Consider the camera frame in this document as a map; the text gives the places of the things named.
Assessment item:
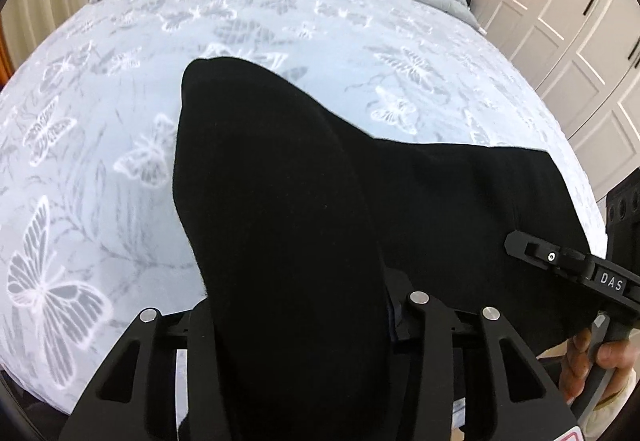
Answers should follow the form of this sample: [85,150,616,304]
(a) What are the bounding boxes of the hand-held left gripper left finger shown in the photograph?
[60,303,218,441]

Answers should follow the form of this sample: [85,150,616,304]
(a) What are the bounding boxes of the person's right hand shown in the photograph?
[557,327,636,404]

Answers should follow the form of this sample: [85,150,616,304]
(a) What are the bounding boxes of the butterfly print bed sheet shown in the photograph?
[0,0,608,402]

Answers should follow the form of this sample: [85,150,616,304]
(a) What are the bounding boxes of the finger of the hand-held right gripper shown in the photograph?
[504,231,598,283]

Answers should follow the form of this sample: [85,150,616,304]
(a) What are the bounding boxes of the white wardrobe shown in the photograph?
[467,0,640,202]

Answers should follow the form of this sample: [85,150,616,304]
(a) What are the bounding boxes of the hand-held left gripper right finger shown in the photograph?
[385,270,581,441]

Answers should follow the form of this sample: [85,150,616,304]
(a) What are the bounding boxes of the black pants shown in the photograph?
[170,56,608,441]

